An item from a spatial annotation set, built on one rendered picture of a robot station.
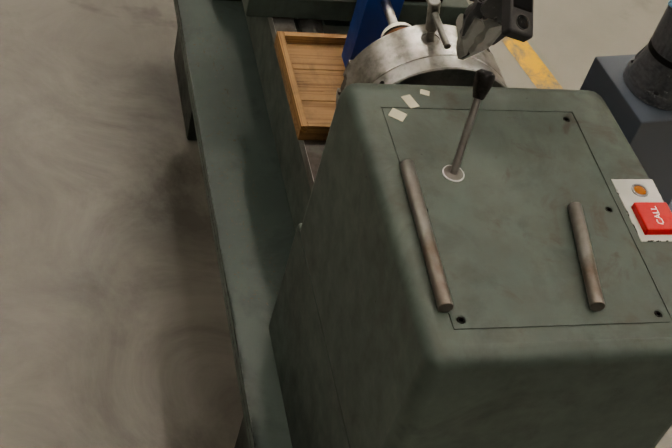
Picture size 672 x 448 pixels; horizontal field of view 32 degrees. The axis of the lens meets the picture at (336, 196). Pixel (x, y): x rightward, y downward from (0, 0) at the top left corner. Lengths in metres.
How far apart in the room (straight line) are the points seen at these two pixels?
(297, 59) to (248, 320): 0.57
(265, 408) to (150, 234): 1.08
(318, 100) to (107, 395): 0.97
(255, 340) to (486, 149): 0.77
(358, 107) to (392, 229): 0.26
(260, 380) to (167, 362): 0.69
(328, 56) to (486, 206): 0.87
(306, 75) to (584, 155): 0.77
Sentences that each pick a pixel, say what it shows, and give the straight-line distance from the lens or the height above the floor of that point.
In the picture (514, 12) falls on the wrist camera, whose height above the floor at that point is 1.46.
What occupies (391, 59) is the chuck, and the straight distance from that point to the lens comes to 2.09.
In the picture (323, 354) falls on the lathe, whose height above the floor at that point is 0.84.
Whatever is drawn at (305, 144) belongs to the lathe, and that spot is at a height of 0.86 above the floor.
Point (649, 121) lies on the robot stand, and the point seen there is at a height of 1.10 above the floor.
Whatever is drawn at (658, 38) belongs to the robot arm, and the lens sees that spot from 2.37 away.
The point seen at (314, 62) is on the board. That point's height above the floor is 0.89.
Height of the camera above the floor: 2.47
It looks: 44 degrees down
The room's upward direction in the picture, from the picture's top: 17 degrees clockwise
